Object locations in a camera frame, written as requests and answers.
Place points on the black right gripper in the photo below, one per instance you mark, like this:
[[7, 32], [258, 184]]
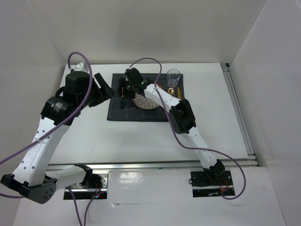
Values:
[[123, 82]]

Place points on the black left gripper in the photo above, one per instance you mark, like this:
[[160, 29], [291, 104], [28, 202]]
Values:
[[107, 90]]

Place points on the gold fork green handle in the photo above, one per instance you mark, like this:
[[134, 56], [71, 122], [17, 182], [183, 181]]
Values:
[[122, 99]]

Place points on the dark checked cloth placemat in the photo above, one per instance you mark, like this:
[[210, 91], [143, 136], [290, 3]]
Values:
[[131, 112]]

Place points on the floral patterned ceramic plate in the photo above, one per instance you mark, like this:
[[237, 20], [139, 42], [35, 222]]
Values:
[[144, 103]]

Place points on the gold spoon green handle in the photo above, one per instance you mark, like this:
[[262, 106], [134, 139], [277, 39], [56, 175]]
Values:
[[171, 91]]

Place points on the clear drinking glass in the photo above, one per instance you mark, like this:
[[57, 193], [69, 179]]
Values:
[[173, 77]]

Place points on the gold knife green handle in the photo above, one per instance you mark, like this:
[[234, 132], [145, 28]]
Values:
[[179, 93]]

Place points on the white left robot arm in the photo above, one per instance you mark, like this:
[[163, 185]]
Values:
[[30, 178]]

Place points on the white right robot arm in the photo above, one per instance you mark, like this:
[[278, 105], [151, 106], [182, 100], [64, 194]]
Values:
[[180, 115]]

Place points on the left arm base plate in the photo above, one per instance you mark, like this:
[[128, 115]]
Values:
[[96, 186]]

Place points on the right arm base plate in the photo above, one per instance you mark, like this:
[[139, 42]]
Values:
[[203, 187]]

